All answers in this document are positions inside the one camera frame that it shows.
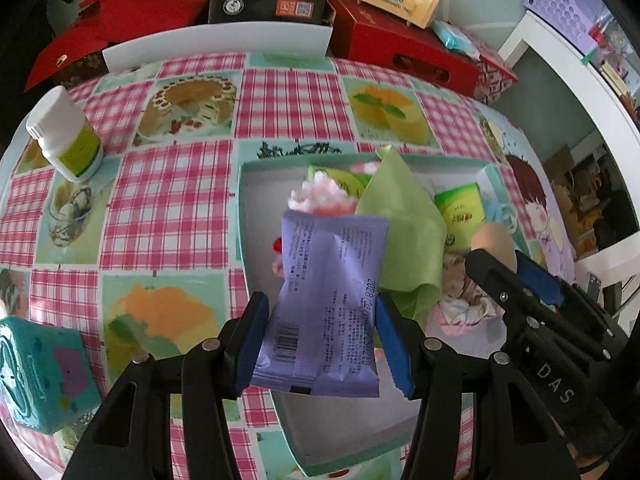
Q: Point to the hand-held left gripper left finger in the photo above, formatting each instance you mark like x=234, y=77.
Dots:
x=250, y=355

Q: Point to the teal plastic box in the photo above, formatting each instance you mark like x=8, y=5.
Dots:
x=45, y=375

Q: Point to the large red gift box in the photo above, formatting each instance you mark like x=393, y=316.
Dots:
x=160, y=0

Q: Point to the pink floral scrunchie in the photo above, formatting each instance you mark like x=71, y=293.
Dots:
x=465, y=305

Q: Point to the purple foil packet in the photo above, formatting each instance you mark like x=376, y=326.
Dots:
x=325, y=300

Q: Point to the row of books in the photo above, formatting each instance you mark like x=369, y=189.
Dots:
x=615, y=60

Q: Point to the white pill bottle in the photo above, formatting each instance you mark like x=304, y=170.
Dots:
x=65, y=135

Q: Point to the red flat box with clasp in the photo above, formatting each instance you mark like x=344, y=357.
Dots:
x=55, y=60

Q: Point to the dark floral box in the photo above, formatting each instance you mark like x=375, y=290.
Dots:
x=82, y=67

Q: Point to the black box with gauge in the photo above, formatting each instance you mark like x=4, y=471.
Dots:
x=265, y=9

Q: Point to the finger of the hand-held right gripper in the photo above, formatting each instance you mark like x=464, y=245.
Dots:
x=542, y=282
x=500, y=285

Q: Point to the brown cardboard box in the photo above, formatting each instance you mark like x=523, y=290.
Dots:
x=565, y=170

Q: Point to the shallow teal tray box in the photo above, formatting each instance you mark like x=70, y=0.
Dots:
x=260, y=220

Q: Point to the pink white wavy towel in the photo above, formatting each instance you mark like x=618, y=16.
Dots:
x=320, y=197

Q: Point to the white chair back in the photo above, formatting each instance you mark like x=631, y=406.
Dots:
x=215, y=45

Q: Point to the checkered printed tablecloth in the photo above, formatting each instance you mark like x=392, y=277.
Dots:
x=170, y=200

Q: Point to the purple file basket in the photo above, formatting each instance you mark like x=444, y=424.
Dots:
x=560, y=5

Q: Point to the blue wet wipes pack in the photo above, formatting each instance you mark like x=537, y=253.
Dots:
x=455, y=37

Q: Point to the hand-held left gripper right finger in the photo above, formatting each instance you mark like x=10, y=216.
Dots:
x=395, y=355

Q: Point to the red patterned box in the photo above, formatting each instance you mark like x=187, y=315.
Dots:
x=492, y=75

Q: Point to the white shelf desk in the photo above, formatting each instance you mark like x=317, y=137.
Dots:
x=560, y=60

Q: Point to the light green cloth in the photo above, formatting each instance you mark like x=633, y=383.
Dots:
x=400, y=220

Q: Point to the beige makeup sponge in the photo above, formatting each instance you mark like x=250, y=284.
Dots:
x=495, y=245

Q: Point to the red carton with cutout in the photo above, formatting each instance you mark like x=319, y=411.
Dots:
x=390, y=40

